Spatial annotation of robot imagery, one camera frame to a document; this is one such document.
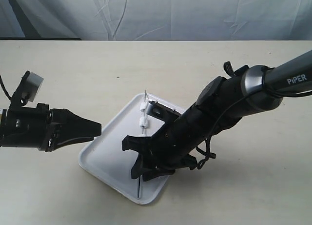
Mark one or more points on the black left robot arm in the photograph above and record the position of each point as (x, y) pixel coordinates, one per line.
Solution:
(5, 127)

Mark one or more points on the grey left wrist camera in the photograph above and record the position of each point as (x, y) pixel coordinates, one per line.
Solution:
(26, 90)

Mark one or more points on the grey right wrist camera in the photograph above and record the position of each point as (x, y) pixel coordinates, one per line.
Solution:
(161, 112)

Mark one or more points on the white marshmallow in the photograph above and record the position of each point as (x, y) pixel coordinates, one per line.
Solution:
(143, 122)
(143, 106)

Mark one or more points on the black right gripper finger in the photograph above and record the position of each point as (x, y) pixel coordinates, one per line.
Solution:
(148, 171)
(139, 144)

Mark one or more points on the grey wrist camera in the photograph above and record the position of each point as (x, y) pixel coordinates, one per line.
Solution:
(161, 112)
(26, 90)

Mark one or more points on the thin metal skewer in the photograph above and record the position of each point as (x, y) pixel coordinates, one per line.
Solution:
(145, 99)

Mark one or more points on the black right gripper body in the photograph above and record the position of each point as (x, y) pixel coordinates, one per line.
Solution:
(184, 143)

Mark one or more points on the white plastic tray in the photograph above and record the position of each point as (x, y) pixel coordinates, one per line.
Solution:
(104, 158)

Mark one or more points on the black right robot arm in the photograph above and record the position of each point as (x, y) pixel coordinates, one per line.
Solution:
(250, 90)

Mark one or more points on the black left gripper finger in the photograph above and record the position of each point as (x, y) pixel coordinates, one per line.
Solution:
(58, 145)
(83, 128)

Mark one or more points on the grey wrinkled backdrop cloth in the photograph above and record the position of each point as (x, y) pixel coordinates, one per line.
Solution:
(157, 20)

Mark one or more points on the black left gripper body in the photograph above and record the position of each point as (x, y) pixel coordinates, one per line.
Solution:
(38, 127)

